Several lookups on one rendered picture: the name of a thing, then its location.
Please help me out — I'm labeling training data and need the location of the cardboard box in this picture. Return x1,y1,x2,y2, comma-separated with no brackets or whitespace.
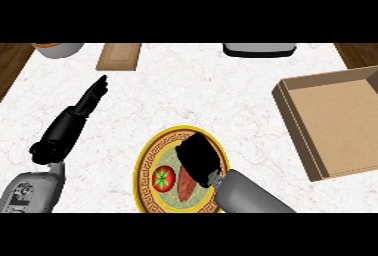
272,65,378,183

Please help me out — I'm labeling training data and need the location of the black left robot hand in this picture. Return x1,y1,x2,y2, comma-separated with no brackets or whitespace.
29,74,110,166

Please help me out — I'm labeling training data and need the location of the yellow patterned plate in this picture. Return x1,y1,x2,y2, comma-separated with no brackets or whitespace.
132,125,232,214

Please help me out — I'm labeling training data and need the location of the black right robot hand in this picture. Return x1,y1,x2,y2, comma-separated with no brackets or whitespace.
175,132,225,189

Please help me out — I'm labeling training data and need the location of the brown sweet potato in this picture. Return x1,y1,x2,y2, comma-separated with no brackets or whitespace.
178,165,198,203

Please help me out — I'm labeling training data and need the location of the red tomato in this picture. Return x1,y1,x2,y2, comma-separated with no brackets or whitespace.
151,165,178,193

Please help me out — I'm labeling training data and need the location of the grey bowl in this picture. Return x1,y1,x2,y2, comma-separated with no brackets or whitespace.
32,43,86,60

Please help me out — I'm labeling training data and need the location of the wooden cutting board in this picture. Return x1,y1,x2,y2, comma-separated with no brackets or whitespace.
95,43,144,72

